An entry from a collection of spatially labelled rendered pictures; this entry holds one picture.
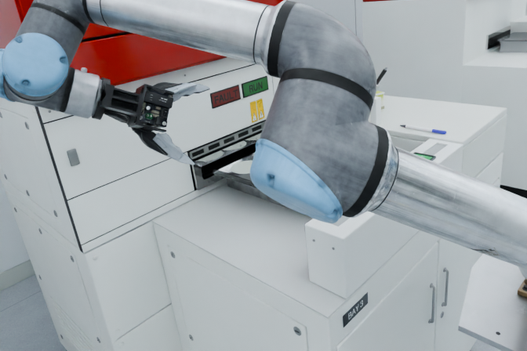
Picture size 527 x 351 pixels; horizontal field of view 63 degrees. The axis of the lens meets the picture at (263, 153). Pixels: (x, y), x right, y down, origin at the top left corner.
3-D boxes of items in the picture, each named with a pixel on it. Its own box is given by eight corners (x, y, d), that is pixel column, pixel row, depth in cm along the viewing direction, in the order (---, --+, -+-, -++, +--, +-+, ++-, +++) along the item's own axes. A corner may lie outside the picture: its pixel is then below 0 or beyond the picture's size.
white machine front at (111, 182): (80, 250, 113) (33, 102, 98) (287, 149, 164) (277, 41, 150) (85, 255, 110) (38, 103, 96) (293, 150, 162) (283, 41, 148)
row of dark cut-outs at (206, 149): (189, 159, 130) (187, 152, 129) (286, 118, 158) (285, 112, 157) (190, 160, 129) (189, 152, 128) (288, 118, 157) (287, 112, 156)
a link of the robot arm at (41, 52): (27, -6, 54) (27, 19, 64) (-12, 74, 52) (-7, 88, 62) (89, 26, 58) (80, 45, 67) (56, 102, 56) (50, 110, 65)
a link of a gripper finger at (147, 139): (161, 161, 79) (128, 124, 76) (159, 160, 81) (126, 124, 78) (179, 143, 81) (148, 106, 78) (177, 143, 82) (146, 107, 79)
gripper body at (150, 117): (169, 134, 74) (96, 117, 68) (156, 136, 81) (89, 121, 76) (178, 91, 75) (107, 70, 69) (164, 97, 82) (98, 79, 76)
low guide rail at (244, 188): (227, 186, 139) (226, 178, 138) (232, 184, 140) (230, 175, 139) (361, 235, 105) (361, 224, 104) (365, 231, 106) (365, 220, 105)
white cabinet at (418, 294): (198, 421, 153) (150, 222, 124) (352, 280, 215) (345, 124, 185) (349, 574, 110) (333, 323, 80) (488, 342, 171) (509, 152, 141)
